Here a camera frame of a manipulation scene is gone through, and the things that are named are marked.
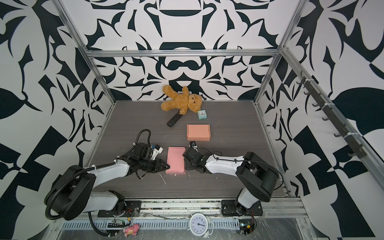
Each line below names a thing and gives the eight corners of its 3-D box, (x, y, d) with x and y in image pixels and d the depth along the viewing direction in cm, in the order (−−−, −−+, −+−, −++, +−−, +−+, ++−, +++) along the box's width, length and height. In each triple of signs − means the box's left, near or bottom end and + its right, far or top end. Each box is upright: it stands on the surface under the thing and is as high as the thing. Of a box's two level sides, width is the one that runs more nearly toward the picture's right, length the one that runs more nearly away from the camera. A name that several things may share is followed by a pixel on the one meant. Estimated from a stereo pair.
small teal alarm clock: (198, 119, 111) (198, 117, 109) (197, 112, 116) (197, 110, 114) (207, 118, 112) (207, 116, 110) (205, 111, 116) (205, 109, 114)
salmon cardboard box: (186, 141, 101) (186, 137, 97) (186, 127, 108) (186, 124, 104) (210, 141, 101) (211, 137, 97) (209, 128, 108) (210, 124, 104)
